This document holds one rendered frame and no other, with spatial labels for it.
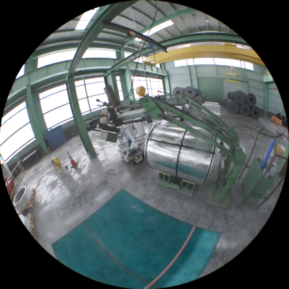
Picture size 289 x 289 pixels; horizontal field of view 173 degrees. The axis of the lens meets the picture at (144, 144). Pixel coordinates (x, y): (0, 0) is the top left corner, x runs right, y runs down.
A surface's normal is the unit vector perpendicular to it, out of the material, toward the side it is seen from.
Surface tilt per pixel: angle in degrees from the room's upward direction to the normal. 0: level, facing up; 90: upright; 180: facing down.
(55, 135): 90
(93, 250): 0
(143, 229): 0
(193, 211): 0
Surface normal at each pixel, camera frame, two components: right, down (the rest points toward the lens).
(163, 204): -0.15, -0.87
